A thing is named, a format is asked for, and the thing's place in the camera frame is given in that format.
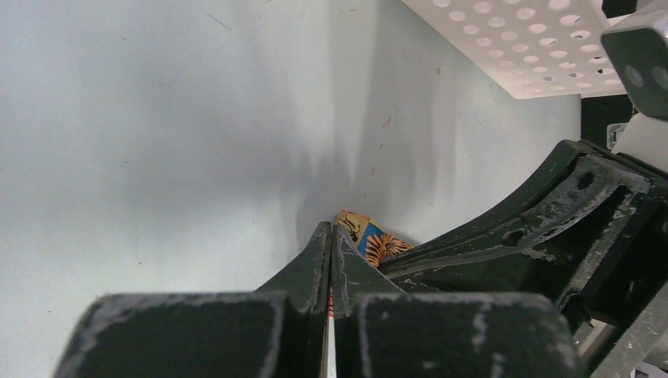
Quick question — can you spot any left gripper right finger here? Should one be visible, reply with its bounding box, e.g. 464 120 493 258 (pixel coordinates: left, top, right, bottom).
332 226 585 377

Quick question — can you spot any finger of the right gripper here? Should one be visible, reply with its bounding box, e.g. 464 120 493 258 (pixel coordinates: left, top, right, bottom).
378 140 667 328

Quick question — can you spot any colourful patterned tie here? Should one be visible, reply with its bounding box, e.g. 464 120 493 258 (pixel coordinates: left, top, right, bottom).
336 210 413 268

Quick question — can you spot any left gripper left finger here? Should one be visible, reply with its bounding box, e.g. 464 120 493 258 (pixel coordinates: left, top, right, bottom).
54 222 332 377

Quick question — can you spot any white perforated plastic basket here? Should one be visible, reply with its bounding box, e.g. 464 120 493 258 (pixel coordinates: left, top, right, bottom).
405 0 625 99

